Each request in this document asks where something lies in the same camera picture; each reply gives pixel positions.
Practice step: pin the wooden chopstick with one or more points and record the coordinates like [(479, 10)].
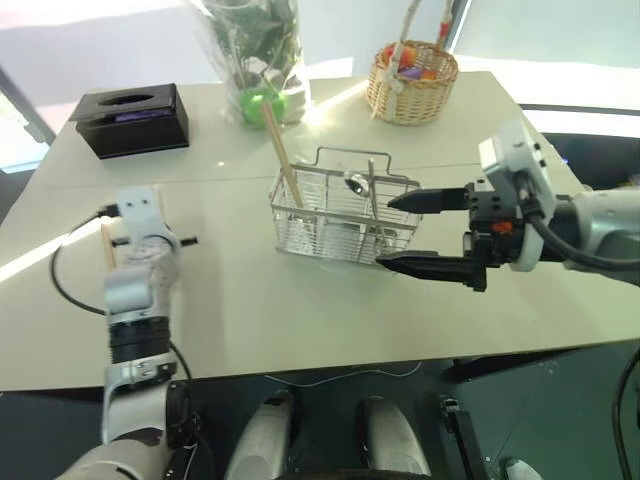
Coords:
[(109, 247), (281, 150)]

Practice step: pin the woven wicker basket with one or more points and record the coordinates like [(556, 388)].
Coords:
[(415, 97)]

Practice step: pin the orange toy fruit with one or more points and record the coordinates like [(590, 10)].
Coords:
[(407, 56)]

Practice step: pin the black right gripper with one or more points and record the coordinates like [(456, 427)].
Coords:
[(492, 205)]

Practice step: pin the black metal bracket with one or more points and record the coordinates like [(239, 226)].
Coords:
[(465, 435)]

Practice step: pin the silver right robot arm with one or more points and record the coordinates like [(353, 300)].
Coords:
[(610, 220)]

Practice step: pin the grey rounded shape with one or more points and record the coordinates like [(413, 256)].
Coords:
[(262, 440), (392, 440)]

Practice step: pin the metal spoon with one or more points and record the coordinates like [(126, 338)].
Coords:
[(358, 183)]

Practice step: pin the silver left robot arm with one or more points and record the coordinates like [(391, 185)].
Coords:
[(131, 292)]

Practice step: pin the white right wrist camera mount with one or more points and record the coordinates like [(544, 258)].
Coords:
[(505, 150)]

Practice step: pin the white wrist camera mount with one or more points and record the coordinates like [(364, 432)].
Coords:
[(137, 210), (505, 150)]

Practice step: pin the black tissue box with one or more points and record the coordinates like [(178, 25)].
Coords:
[(132, 125)]

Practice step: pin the plastic wrapped green plant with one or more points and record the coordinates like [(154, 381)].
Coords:
[(260, 65)]

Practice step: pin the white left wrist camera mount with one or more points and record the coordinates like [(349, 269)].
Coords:
[(137, 210)]

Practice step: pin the purple toy fruit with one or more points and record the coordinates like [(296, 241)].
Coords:
[(412, 73)]

